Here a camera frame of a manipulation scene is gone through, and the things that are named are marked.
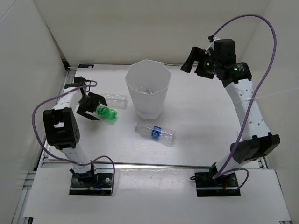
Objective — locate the clear bottle green blue label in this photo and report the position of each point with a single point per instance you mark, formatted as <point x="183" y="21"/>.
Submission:
<point x="144" y="89"/>

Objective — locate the clear plastic bottle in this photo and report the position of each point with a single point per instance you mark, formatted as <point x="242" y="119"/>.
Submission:
<point x="116" y="101"/>

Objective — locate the crushed green plastic bottle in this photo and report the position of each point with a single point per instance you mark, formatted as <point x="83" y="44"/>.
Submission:
<point x="106" y="113"/>

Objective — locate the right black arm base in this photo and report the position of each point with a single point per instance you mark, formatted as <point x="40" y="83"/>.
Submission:
<point x="223" y="186"/>

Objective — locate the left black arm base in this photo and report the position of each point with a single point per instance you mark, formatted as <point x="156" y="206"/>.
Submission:
<point x="92" y="183"/>

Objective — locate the aluminium frame rail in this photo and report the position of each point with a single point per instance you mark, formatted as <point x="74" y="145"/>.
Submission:
<point x="60" y="164"/>

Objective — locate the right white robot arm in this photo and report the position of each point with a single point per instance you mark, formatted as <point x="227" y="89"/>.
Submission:
<point x="255" y="139"/>

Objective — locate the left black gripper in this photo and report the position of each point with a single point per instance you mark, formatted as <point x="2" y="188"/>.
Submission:
<point x="96" y="98"/>

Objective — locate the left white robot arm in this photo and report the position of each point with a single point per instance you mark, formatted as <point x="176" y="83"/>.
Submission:
<point x="62" y="131"/>

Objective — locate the white octagonal plastic bin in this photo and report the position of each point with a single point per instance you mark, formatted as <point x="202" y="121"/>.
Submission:
<point x="154" y="75"/>

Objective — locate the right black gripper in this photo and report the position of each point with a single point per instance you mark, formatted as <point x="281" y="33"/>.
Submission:
<point x="199" y="55"/>

